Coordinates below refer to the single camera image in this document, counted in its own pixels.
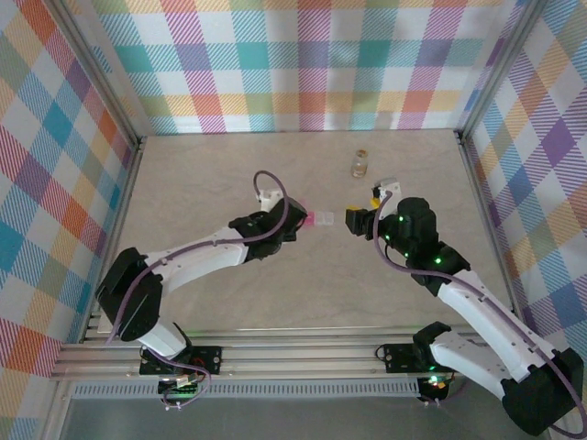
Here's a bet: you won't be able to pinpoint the clear glass pill bottle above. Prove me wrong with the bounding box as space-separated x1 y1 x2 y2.
351 148 371 180

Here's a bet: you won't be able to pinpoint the pink clear pill organizer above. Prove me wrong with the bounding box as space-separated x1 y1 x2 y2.
302 209 336 229

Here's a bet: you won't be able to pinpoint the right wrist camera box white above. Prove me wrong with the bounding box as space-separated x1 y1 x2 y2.
370 179 403 207

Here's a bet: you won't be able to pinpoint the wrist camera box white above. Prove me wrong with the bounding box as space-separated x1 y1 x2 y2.
256 190 285 213
370 179 403 207

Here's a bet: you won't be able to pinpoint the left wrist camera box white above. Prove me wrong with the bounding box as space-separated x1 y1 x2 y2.
256 190 285 213

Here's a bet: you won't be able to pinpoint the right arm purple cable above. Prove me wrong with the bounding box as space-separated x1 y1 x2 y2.
373 192 587 436

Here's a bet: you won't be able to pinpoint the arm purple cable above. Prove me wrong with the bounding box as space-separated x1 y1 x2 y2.
373 192 587 436
105 170 290 410

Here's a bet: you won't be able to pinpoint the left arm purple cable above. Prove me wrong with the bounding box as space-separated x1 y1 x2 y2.
105 170 290 410

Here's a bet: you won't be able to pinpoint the aluminium side rail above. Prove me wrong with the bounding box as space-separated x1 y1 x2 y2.
456 131 527 339
81 136 148 344

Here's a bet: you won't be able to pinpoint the aluminium frame rails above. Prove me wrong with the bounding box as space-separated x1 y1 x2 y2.
49 325 557 382

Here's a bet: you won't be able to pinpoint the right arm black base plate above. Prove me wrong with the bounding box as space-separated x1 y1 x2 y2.
382 342 470 374

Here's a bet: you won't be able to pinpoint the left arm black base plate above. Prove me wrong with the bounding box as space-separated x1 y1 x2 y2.
138 344 225 376

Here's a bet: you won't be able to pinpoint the grey slotted cable duct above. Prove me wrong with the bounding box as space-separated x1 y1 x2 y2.
72 382 422 401

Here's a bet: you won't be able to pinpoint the aluminium corner post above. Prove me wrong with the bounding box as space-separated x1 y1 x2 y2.
456 0 551 143
48 0 146 155

